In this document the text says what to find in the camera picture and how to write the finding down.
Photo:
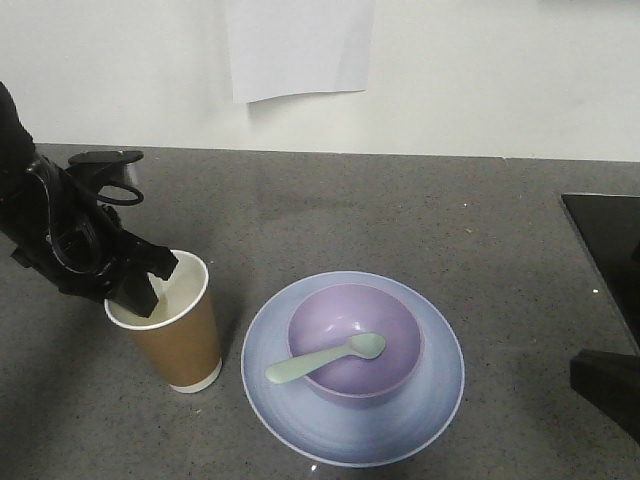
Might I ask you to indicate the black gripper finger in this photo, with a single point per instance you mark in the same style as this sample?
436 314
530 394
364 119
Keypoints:
610 382

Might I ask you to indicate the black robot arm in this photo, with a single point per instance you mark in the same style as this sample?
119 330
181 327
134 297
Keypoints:
16 143

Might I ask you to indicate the lilac plastic bowl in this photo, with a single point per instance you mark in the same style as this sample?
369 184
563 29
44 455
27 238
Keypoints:
328 316

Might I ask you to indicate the black induction cooktop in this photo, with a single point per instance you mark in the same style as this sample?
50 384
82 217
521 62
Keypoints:
608 226

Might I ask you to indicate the white paper on wall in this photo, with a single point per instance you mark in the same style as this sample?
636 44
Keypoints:
282 48

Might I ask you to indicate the brown paper cup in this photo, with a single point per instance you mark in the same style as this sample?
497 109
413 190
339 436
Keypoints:
180 337

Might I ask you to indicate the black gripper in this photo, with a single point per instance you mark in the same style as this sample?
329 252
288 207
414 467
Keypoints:
65 226

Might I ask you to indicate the light blue plate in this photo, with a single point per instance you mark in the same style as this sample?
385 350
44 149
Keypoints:
348 432

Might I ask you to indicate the pale green plastic spoon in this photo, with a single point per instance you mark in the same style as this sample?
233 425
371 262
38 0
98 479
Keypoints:
367 346

